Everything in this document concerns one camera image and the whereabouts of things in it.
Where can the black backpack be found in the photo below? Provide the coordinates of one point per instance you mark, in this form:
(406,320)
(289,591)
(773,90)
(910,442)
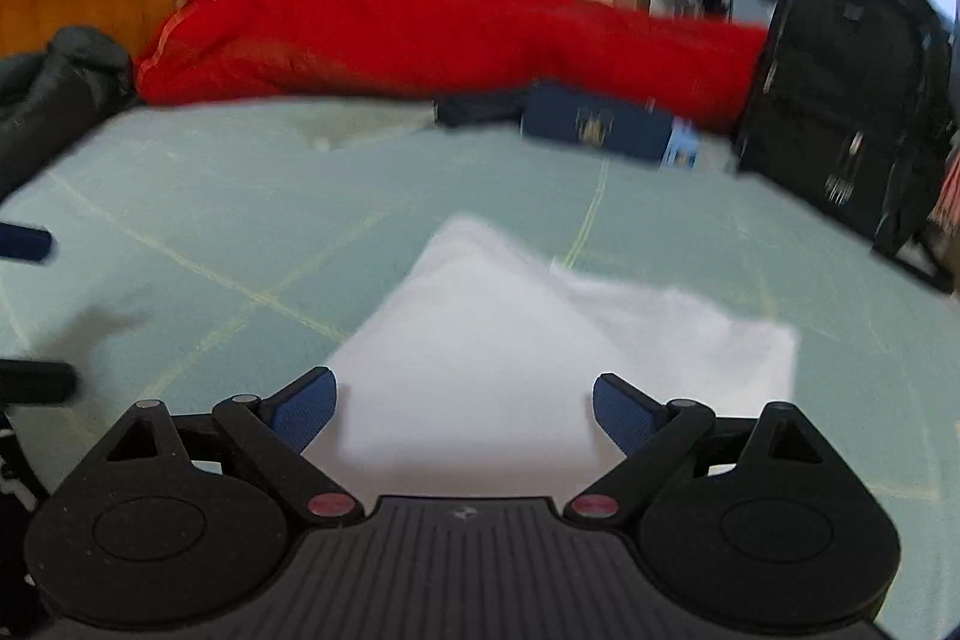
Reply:
(850,111)

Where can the white printed t-shirt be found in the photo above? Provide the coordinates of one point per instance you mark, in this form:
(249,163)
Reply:
(474,376)

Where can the black flat pouch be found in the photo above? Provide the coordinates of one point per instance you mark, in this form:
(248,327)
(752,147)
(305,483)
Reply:
(486,108)

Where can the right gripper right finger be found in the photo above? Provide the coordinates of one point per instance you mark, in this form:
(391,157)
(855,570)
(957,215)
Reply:
(655,439)

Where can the red quilt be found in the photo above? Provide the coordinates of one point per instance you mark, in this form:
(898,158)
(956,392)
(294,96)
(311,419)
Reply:
(210,51)

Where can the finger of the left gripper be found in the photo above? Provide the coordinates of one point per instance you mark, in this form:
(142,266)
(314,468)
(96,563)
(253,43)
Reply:
(36,382)
(25,244)

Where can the blue white small box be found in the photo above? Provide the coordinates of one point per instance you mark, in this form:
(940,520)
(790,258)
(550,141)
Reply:
(681,151)

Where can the navy mickey pouch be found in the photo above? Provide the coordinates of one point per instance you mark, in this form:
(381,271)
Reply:
(556,114)

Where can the light green bed sheet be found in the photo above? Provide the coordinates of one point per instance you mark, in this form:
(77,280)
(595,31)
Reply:
(207,252)

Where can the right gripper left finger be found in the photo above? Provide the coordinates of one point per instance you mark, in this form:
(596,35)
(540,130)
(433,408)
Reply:
(267,437)

